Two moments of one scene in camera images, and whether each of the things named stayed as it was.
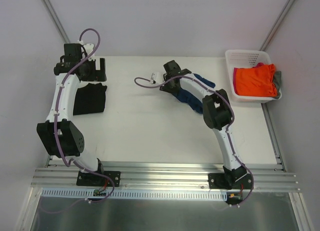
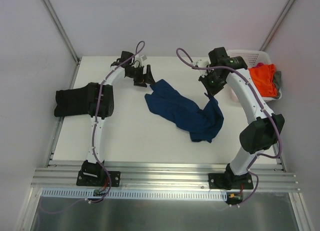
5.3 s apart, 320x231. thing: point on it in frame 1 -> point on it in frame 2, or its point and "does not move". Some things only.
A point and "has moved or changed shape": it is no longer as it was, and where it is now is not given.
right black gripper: (167, 86) -> (211, 86)
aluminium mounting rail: (57, 177) does not move
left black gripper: (97, 72) -> (139, 75)
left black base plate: (91, 179) does not move
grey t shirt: (277, 80) does not move
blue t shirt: (192, 101) has moved or changed shape
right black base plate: (219, 181) does not move
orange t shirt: (257, 81) does not move
